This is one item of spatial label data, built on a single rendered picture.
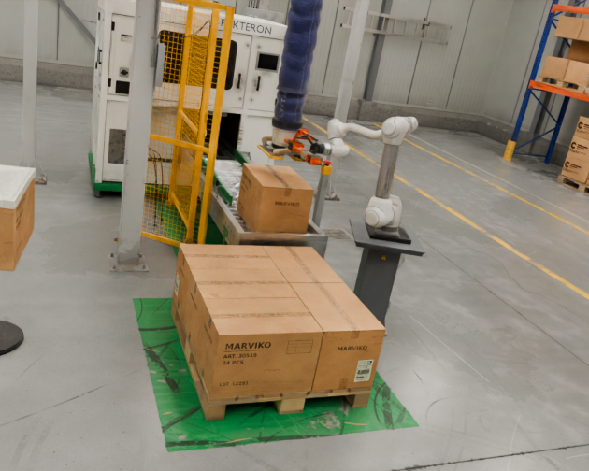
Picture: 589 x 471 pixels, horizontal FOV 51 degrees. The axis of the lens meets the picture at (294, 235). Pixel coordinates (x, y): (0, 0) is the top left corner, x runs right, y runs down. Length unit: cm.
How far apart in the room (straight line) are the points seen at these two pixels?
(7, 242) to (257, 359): 145
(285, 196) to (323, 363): 144
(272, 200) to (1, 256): 189
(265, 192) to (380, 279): 106
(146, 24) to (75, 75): 813
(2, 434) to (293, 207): 240
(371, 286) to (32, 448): 248
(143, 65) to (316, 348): 242
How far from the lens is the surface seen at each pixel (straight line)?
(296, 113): 458
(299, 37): 449
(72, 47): 1282
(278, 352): 341
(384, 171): 419
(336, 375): 365
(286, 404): 364
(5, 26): 1282
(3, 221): 351
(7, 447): 340
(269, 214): 451
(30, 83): 684
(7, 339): 414
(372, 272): 451
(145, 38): 469
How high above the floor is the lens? 219
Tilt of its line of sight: 20 degrees down
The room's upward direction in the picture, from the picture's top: 10 degrees clockwise
